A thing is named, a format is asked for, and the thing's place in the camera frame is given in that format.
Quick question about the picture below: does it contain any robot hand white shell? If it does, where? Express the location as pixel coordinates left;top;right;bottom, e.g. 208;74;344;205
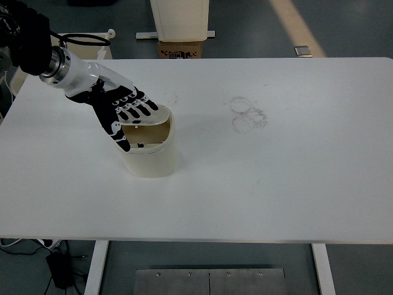
62;50;160;153

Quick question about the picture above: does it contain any cream plastic trash bin with lid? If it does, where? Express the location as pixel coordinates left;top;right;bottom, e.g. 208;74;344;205
114;104;180;179

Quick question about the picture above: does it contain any large white plastic bin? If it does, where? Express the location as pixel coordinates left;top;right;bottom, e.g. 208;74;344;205
149;0;210;42

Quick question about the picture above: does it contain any cream plastic open crate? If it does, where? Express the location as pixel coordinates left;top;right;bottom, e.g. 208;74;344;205
10;32;113;96

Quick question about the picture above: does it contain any brown cardboard box black print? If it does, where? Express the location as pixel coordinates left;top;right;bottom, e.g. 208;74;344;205
157;39;204;60

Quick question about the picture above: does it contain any white power strip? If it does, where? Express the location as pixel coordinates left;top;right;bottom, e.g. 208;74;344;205
36;238;61;249

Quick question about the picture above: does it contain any white table leg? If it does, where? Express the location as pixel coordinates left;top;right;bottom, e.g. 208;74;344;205
84;240;109;295
311;243;337;295

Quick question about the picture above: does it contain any black power adapter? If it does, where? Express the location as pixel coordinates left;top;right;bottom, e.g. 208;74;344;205
45;249;74;290

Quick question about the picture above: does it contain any small grey metal floor plate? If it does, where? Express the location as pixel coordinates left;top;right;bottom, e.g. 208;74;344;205
294;45;314;58

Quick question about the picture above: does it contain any white plastic rod with ring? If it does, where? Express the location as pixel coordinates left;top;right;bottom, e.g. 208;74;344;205
96;28;116;60

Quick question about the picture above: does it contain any black cable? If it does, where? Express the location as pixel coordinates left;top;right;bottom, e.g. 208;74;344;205
0;240;87;295

